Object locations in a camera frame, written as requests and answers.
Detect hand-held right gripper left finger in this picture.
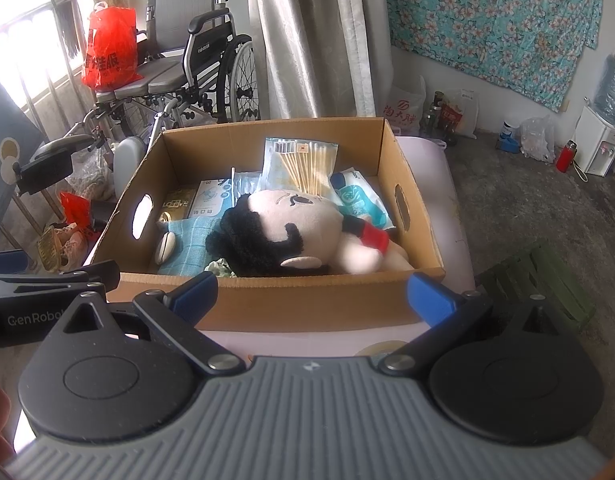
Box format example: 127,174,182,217
62,270,241,376

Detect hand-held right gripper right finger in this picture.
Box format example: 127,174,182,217
377,271,555,375

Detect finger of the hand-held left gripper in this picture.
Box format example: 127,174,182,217
0,260,122,306

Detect light blue towel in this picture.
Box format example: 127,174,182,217
158,217,238,276

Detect white oval object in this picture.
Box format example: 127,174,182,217
155,232,177,263

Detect brown cardboard box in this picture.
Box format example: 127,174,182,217
90,117,447,333

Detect clear face mask packet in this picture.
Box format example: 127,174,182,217
232,167,264,196

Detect blue wet wipes packet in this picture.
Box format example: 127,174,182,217
330,169,395,231

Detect black haired plush doll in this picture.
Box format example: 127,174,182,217
206,187,413,277

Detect cotton swabs packet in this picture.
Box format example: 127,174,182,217
262,137,341,196

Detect pink shoes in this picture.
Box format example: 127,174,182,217
62,227,88,261

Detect woven basket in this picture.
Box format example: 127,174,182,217
38,225,68,273

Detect clear tape roll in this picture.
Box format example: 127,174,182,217
360,342,413,358

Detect small red bag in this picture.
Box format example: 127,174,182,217
60,191,93,231

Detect pink printed tablecloth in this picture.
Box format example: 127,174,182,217
195,134,477,361

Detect gold packet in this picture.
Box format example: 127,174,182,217
160,187,198,223

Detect blue face mask box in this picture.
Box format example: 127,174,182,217
194,179,238,218

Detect clear stuffed plastic bag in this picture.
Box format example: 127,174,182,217
68,147,116,201

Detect green folding stool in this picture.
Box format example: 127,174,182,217
475,242,598,336

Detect grey patterned blanket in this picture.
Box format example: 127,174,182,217
0,67,44,253

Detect green glass bottle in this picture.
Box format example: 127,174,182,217
421,102,441,136

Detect plain white plastic bag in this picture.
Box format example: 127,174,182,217
445,89,481,140

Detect clear crumpled plastic bag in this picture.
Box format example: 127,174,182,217
517,115,557,163

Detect white bag with red print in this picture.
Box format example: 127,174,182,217
382,76,428,136

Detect red thermos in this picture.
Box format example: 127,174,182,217
555,140,578,173

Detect red plastic bag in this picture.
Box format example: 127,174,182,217
82,2,144,92

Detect white water dispenser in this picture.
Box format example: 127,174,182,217
572,100,615,177

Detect blue water jug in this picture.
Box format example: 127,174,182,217
592,52,615,128

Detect grey curtain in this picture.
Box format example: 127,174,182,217
245,0,391,123

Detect teal floral cloth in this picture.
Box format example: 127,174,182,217
382,0,604,113

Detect grey wheelchair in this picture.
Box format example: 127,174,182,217
12,0,261,196

